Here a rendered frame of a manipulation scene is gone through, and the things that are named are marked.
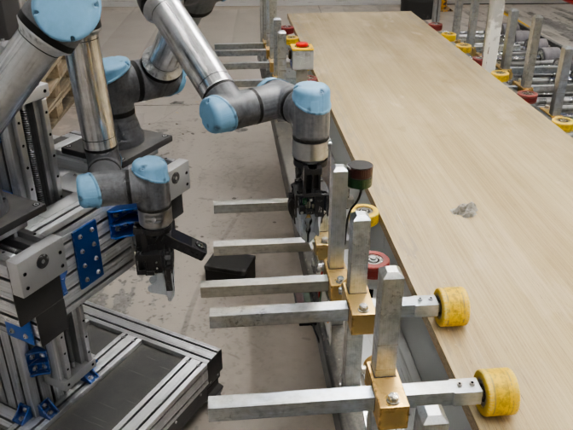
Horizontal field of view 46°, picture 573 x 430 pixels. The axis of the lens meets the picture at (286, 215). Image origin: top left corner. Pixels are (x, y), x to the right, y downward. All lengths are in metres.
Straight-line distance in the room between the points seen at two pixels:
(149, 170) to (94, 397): 1.08
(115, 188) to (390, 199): 0.82
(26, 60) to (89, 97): 0.21
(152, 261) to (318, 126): 0.50
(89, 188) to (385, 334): 0.69
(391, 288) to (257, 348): 1.73
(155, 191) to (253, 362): 1.37
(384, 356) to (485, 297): 0.45
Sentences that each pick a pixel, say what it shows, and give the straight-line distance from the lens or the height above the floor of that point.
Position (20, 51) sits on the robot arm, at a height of 1.44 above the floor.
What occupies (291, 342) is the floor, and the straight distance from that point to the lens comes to 2.79.
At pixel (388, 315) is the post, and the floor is 1.10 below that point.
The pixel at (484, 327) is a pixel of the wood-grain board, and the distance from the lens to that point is 1.46.
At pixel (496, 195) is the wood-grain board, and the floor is 0.90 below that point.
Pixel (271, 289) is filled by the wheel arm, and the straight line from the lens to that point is 1.61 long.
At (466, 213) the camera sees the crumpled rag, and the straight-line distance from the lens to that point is 1.86.
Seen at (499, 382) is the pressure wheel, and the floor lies 0.98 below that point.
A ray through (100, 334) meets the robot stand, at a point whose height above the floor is 0.21.
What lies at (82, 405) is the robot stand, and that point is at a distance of 2.32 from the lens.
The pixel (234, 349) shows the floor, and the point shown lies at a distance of 2.77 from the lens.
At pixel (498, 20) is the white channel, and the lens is 3.24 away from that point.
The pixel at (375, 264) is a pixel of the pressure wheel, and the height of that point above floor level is 0.91.
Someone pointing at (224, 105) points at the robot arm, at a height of 1.33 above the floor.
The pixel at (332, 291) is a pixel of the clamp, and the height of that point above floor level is 0.85.
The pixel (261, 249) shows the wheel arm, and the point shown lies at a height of 0.81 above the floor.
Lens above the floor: 1.76
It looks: 28 degrees down
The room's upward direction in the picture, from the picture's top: straight up
